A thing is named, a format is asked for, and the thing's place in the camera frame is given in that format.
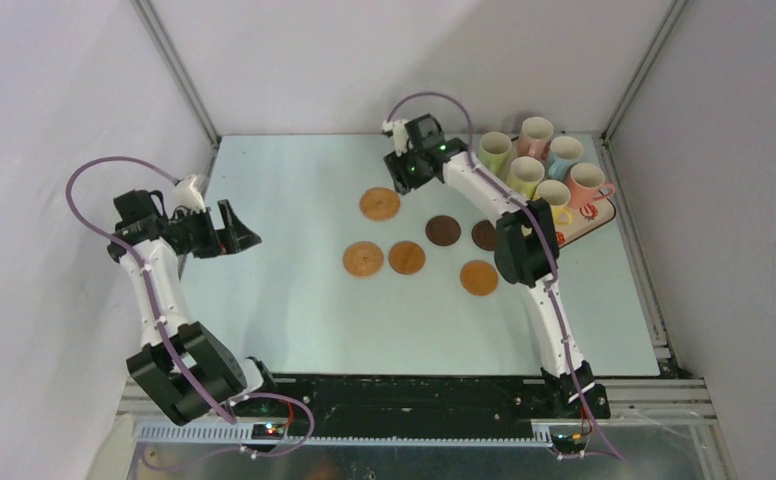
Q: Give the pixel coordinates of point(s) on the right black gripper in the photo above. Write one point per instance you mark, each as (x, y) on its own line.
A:
(400, 168)

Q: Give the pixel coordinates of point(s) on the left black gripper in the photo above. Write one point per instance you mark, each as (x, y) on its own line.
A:
(235, 235)

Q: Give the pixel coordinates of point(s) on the woven rattan coaster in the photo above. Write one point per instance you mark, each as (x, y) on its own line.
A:
(363, 259)
(379, 204)

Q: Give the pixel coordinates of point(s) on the dark wooden coaster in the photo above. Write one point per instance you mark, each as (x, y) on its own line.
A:
(443, 230)
(484, 235)

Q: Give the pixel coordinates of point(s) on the light wooden coaster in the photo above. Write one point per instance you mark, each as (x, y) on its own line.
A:
(479, 278)
(406, 257)

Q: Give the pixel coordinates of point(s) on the yellow mug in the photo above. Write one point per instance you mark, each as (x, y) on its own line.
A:
(557, 195)

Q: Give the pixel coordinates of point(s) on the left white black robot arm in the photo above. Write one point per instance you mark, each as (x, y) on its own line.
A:
(183, 368)

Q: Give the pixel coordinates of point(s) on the green mug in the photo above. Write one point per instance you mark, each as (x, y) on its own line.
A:
(493, 150)

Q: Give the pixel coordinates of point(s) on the yellow-green mug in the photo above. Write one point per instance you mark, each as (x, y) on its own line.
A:
(523, 177)

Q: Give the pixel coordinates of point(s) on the pink mug at back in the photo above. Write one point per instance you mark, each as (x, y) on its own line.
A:
(534, 136)

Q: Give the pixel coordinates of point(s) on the blue mug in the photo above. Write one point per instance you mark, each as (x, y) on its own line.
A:
(564, 152)

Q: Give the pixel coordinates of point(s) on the strawberry pattern tray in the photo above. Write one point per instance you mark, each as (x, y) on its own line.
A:
(587, 218)

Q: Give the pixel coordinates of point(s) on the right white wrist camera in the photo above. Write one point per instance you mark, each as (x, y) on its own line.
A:
(397, 131)

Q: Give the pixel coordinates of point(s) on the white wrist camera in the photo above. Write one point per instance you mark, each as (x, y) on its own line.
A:
(188, 192)
(397, 131)

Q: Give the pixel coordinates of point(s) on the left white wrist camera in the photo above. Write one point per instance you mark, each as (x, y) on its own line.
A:
(188, 192)

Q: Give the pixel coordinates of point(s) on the pink mug with handle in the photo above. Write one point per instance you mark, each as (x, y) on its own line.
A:
(587, 184)

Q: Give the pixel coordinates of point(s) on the aluminium frame rail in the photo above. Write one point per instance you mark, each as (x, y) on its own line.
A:
(152, 425)

